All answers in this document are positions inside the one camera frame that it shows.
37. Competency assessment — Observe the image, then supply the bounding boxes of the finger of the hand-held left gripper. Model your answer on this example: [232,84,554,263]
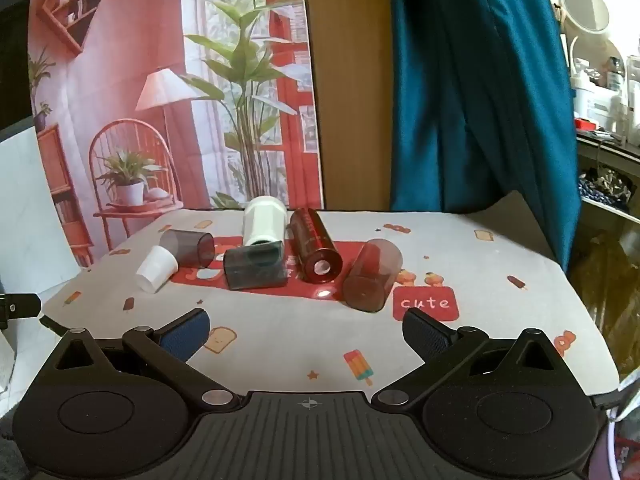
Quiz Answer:
[0,292,43,330]

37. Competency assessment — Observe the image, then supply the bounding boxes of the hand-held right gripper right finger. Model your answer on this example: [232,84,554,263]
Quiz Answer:
[372,308,563,409]

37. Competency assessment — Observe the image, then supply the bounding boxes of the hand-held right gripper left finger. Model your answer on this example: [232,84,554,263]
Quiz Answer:
[50,310,241,409]

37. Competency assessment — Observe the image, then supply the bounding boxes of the small white cup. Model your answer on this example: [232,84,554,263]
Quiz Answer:
[136,245,179,294]

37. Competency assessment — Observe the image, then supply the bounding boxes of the brown translucent cup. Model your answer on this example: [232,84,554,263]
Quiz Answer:
[342,239,404,313]

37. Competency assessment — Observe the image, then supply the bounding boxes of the round dark grey translucent cup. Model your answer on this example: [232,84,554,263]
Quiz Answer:
[159,228,216,267]

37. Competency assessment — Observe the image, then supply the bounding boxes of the square dark grey translucent cup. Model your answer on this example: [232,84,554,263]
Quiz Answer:
[223,241,290,292]

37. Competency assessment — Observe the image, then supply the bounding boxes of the tall white cup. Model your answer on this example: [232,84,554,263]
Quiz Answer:
[243,196,288,248]

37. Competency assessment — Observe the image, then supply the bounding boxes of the red translucent cup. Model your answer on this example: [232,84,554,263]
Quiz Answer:
[289,208,344,285]

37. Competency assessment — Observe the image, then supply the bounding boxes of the white board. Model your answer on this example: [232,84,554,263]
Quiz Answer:
[0,125,83,393]

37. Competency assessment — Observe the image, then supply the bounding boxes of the printed tablecloth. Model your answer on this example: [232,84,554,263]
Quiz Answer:
[39,205,620,397]

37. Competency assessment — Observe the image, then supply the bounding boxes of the dark patterned cloth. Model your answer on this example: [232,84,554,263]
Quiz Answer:
[579,164,632,212]

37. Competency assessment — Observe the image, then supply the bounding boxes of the teal curtain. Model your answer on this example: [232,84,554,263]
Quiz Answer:
[386,0,582,272]

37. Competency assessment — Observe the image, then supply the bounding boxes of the wooden panel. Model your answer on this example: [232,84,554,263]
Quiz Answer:
[299,0,397,212]

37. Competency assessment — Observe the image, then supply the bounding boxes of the cluttered shelf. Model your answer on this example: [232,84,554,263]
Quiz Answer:
[552,2,640,223]

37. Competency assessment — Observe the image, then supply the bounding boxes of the white pump bottle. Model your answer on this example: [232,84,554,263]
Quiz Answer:
[571,57,597,120]

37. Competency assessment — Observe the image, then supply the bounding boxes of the round white mirror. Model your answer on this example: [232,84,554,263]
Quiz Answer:
[557,0,612,37]

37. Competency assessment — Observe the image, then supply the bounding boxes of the printed wall tapestry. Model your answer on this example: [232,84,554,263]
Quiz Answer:
[29,0,324,267]

